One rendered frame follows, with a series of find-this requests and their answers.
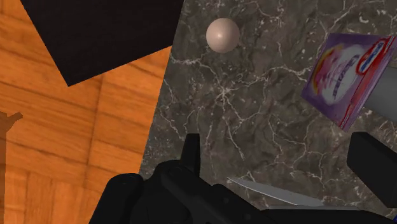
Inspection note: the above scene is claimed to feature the purple printed box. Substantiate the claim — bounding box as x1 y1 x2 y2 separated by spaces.
300 32 397 133

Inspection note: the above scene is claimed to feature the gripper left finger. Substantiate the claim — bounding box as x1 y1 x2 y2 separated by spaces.
89 132 265 224

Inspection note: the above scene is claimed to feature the pale beige ball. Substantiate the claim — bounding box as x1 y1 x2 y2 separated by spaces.
205 17 241 54

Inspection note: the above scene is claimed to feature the grey block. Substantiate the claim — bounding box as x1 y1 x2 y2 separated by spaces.
362 66 397 123

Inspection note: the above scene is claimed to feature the silver knife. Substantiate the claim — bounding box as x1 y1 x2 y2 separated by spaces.
226 176 362 211

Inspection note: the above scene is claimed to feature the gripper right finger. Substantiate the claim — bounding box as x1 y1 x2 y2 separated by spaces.
346 131 397 209

